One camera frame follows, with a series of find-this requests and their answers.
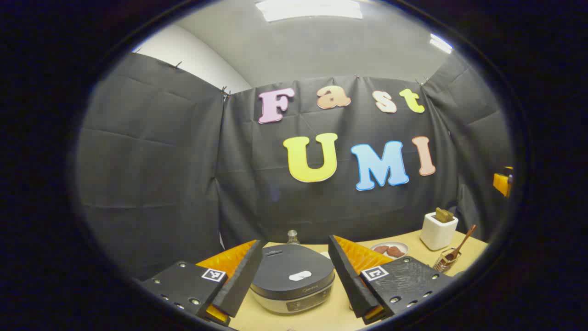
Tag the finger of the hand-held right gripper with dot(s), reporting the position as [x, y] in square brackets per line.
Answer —
[501, 183]

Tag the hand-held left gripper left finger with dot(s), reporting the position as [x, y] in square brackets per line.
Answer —
[243, 280]

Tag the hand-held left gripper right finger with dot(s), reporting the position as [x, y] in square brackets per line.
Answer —
[349, 280]

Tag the dark grey rice cooker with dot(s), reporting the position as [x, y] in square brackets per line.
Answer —
[285, 266]

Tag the brown wooden spoon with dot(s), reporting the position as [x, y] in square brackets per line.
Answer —
[461, 243]

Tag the brown meat piece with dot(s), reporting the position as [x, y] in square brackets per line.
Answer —
[395, 252]
[381, 249]

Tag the white round plate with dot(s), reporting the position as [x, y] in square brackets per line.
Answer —
[404, 246]

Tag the small glass bottle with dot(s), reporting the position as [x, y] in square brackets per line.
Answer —
[292, 237]

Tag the brown toast slice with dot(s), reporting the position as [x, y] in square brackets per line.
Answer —
[443, 215]

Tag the white toaster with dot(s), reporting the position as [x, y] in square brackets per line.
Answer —
[436, 234]

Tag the black backdrop cloth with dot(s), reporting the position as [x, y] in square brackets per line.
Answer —
[161, 161]

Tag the small ceiling light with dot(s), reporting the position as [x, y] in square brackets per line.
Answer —
[440, 42]

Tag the large ceiling light panel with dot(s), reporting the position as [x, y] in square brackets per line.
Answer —
[308, 9]

